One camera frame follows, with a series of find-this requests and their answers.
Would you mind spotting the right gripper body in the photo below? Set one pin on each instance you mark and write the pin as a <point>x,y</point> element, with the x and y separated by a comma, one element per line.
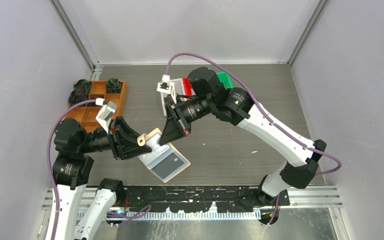
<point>191,109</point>

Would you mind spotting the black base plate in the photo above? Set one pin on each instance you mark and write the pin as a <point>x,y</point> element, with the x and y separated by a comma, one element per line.
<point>197,203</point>

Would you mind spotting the white plastic bin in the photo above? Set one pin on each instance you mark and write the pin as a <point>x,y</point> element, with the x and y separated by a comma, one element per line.
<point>179,89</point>

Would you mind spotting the red plastic bin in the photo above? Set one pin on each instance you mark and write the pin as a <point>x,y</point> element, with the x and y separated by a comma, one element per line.
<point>186,87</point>

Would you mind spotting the orange wooden compartment tray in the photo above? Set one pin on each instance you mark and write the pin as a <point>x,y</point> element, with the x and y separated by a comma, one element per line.
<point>86,113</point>

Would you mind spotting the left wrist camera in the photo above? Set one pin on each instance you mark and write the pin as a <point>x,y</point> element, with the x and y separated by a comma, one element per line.
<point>107,110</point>

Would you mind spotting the aluminium rail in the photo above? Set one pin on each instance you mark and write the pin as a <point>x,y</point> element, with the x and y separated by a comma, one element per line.
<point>313,197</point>

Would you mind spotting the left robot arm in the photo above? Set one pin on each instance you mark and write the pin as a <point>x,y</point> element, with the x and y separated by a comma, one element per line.
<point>71,170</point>

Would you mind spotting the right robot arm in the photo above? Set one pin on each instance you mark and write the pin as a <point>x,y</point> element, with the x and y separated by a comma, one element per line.
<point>235,106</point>

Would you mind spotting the beige card holder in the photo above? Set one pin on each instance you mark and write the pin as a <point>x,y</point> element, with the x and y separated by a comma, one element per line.
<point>152,136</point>

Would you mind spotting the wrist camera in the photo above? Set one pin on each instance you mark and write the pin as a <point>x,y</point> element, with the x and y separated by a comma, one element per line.
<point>107,110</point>
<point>167,88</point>

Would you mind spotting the dark fabric bundle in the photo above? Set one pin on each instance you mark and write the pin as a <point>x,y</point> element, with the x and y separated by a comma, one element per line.
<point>77,96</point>
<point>84,85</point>
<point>113,86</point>

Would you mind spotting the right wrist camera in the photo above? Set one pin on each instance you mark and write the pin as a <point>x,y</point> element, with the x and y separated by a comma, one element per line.
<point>167,88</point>

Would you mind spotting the green plastic bin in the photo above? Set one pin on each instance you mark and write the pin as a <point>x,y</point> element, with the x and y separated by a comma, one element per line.
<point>225,79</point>

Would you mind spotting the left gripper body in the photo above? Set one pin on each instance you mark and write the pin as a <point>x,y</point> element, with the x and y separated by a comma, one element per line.
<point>98,140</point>

